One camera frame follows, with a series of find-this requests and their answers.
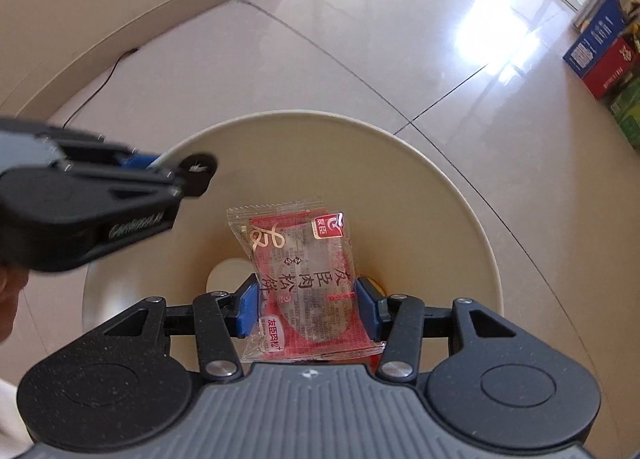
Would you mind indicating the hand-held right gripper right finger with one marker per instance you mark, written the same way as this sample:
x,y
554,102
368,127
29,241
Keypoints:
x,y
366,309

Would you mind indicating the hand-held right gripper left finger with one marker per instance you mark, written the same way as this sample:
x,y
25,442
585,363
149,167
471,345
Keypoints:
x,y
247,309

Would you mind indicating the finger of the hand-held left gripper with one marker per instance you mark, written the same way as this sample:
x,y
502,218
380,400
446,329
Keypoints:
x,y
137,160
150,180

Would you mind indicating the yellow paper cup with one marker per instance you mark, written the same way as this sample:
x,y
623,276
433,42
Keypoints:
x,y
222,276

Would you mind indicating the red snack wrapper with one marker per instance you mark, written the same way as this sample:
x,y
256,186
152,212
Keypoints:
x,y
305,279

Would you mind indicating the white plastic trash bin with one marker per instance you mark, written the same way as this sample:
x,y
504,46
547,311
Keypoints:
x,y
400,189

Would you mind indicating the person's left hand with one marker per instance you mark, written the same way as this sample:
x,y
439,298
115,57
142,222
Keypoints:
x,y
10,294

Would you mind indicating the person's white clothing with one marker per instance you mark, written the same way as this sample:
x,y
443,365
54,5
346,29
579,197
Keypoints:
x,y
9,419

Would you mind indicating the green and white box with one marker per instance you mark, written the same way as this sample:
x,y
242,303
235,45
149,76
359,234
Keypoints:
x,y
627,114

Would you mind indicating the red box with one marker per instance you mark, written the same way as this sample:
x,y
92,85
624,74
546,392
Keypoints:
x,y
612,71

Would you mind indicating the tall blue box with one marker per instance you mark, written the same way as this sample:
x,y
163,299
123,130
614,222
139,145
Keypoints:
x,y
595,39

